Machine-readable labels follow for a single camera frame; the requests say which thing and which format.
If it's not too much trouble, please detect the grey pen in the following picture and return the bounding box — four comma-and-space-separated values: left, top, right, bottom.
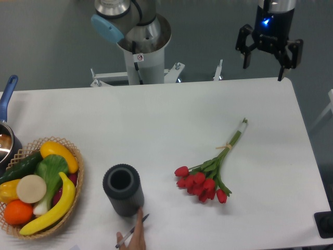
115, 214, 149, 249

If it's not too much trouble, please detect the yellow bell pepper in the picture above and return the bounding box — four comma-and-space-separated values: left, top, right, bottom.
0, 179, 20, 204

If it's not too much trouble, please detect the green bok choy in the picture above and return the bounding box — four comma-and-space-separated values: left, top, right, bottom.
33, 154, 69, 217

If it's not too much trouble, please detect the green cucumber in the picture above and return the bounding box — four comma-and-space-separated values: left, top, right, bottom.
1, 151, 43, 184

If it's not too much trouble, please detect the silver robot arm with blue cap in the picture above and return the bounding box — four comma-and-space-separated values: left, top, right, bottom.
91, 1, 303, 85

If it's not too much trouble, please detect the red tulip bouquet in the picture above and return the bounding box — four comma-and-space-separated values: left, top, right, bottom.
174, 118, 248, 204

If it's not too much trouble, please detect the yellow squash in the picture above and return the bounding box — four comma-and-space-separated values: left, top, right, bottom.
40, 141, 79, 174

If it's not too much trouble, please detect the dark grey ribbed vase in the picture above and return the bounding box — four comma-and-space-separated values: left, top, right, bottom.
103, 164, 145, 217

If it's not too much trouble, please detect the blue handled saucepan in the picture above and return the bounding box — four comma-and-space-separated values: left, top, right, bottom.
1, 75, 22, 177

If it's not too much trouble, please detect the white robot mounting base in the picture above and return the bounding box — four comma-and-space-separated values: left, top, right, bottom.
89, 40, 224, 88

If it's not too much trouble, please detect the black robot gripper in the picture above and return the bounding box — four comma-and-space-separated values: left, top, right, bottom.
235, 0, 303, 81

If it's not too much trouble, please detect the orange fruit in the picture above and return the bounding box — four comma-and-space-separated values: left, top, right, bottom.
4, 199, 33, 225

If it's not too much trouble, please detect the yellow banana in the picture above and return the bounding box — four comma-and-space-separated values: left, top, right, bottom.
19, 172, 75, 236

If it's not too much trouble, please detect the black device at table edge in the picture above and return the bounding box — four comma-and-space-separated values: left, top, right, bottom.
314, 211, 332, 239

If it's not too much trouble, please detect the beige round wooden disc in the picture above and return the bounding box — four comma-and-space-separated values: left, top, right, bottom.
16, 174, 47, 204

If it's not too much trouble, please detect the person's hand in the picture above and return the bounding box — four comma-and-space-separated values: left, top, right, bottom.
116, 207, 146, 250

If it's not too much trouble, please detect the red vegetable in basket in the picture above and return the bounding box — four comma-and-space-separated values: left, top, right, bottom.
52, 172, 79, 206

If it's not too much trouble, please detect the woven wicker basket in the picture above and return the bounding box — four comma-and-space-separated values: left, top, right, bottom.
1, 136, 84, 240

